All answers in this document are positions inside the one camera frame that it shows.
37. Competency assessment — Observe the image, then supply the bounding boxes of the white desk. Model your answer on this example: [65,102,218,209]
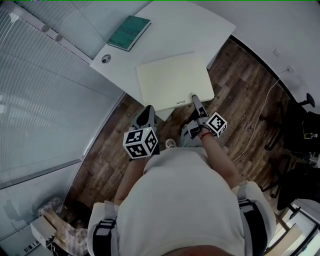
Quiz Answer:
[89,1,237,123]

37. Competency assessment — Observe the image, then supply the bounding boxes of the person's white shirt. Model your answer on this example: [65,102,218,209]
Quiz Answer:
[87,146,278,256]

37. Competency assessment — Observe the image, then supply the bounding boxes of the barcode label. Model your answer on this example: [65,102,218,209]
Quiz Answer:
[23,241,41,253]

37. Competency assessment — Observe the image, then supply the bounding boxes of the brown cardboard piece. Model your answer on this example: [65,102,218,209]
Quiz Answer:
[43,209,76,251]

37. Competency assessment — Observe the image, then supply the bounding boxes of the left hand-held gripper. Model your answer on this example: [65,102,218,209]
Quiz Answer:
[122,105,161,162]

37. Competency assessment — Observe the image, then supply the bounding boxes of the white box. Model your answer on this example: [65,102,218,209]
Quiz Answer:
[30,215,57,247]

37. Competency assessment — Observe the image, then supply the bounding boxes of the black bag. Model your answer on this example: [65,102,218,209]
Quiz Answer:
[66,199,95,228]

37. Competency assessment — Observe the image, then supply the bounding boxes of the white floor cable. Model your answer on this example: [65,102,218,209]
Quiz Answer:
[231,71,288,161]

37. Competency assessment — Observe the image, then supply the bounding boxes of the bubble wrap sheet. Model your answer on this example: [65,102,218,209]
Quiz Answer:
[53,224,89,256]

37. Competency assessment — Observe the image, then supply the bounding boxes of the wooden board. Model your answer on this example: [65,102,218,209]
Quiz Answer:
[273,212,304,251]

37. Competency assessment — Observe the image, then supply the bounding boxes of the person's right forearm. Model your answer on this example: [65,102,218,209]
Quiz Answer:
[199,129,242,190]

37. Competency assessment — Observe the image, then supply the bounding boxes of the green book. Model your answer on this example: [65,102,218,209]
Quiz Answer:
[106,15,152,53]

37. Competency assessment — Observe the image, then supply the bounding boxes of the glass partition with blinds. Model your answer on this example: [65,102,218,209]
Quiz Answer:
[0,1,156,191]

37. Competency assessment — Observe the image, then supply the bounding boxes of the crumpled clear plastic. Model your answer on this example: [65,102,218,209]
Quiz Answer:
[37,197,63,216]

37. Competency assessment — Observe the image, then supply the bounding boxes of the white plastic object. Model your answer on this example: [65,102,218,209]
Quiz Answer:
[303,151,320,166]

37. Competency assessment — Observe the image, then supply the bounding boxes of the person's left forearm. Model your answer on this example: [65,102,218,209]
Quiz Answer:
[114,157,148,207]

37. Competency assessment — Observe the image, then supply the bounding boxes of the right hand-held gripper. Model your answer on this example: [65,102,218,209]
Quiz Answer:
[185,93,228,140]

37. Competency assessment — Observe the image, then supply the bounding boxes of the black grey shoulder strap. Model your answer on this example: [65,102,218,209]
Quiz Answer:
[236,183,272,253]
[93,201,119,256]

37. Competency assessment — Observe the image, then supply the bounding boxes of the black office chair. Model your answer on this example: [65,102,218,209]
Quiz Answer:
[259,153,320,221]
[264,92,320,161]

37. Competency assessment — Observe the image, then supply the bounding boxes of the person's right leg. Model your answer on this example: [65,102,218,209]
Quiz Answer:
[179,124,208,149]

